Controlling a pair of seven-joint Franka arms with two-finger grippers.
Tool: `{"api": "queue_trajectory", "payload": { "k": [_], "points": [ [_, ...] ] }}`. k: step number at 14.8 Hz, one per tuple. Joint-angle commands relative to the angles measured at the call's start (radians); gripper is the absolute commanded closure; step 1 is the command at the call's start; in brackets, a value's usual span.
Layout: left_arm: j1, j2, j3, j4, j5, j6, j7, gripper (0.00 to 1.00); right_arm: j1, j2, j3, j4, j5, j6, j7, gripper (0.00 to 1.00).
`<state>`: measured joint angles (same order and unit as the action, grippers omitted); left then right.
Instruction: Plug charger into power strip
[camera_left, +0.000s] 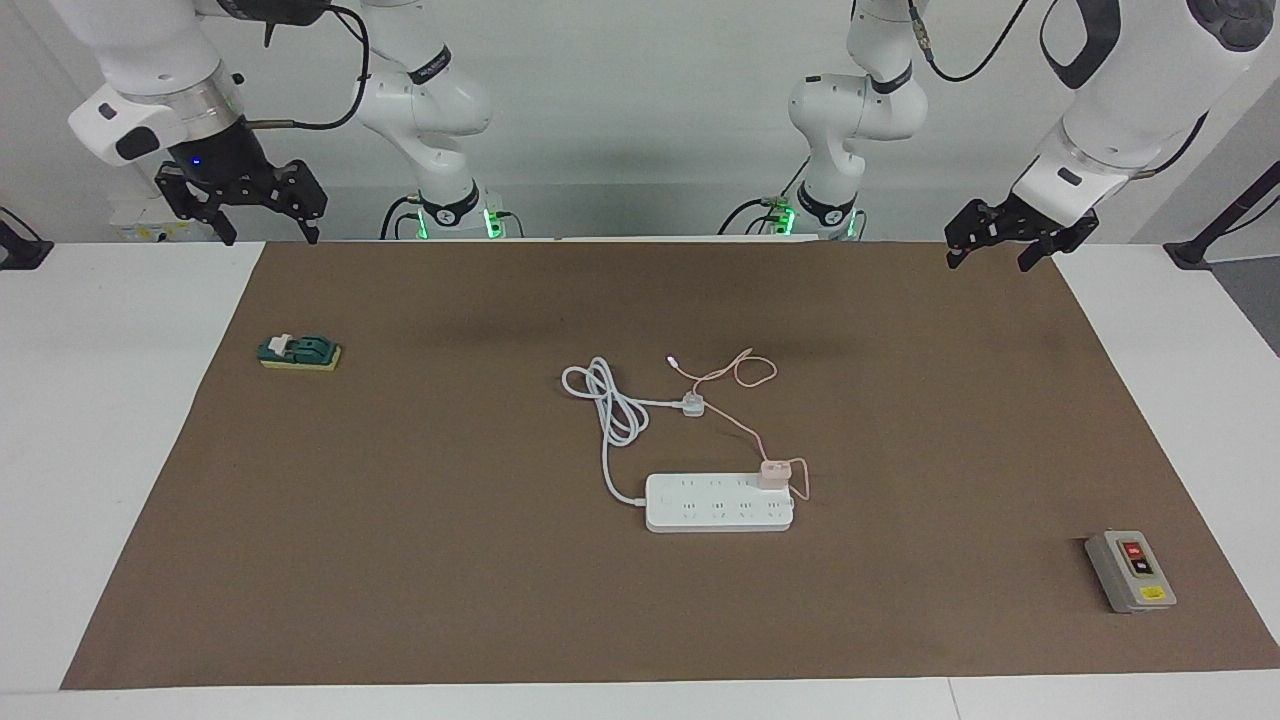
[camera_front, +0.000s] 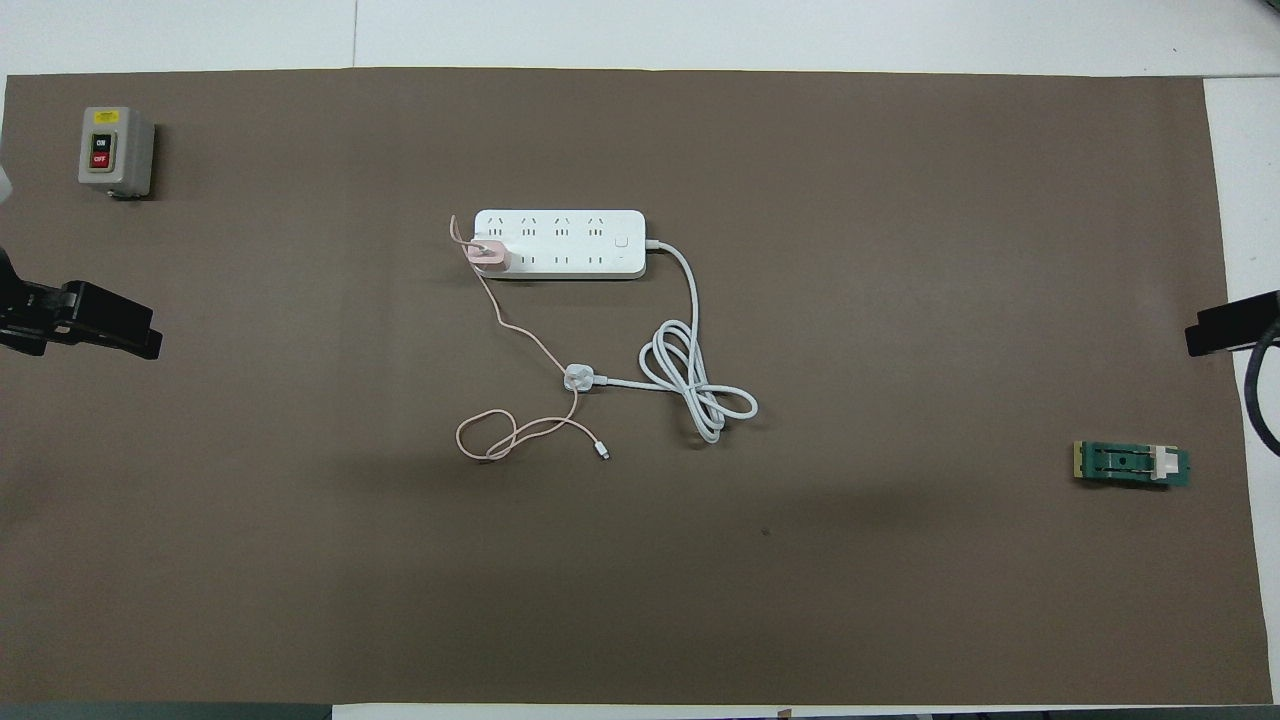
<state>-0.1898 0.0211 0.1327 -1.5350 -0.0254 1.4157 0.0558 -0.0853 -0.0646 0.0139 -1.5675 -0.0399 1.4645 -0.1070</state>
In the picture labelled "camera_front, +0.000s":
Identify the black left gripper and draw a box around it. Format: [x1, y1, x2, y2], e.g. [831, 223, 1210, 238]
[0, 245, 163, 361]

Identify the pink charging cable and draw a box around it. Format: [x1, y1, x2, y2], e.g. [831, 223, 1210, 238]
[449, 214, 609, 462]

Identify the white power strip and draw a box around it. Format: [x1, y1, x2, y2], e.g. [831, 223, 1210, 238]
[470, 208, 647, 281]

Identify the brown table mat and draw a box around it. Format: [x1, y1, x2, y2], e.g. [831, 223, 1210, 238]
[0, 66, 1273, 706]

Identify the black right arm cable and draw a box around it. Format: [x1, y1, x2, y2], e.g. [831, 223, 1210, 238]
[1240, 318, 1280, 459]

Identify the grey on-off switch box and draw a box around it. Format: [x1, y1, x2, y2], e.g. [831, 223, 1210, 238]
[78, 106, 157, 201]

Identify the green knife switch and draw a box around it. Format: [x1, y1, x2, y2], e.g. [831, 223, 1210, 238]
[1073, 440, 1192, 491]

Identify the white power cord with plug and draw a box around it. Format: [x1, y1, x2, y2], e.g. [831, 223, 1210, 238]
[563, 240, 758, 444]

